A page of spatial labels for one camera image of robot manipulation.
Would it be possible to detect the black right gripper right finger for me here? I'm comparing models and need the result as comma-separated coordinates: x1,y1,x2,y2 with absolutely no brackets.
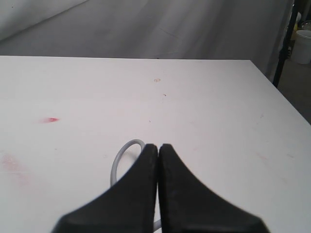
158,144,269,233

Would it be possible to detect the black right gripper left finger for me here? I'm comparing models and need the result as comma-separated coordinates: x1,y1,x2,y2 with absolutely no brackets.
54,144,158,233

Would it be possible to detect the black stand pole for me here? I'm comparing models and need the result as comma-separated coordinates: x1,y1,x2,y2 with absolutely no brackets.
273,0,299,88

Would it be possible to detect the grey backdrop cloth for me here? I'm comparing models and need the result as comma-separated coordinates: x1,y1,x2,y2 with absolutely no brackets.
0,0,293,77

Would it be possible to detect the white plastic bucket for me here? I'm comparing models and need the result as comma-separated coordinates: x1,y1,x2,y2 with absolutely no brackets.
291,30,311,65

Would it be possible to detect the grey power cable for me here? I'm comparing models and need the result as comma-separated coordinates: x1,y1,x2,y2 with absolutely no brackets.
110,139,162,230

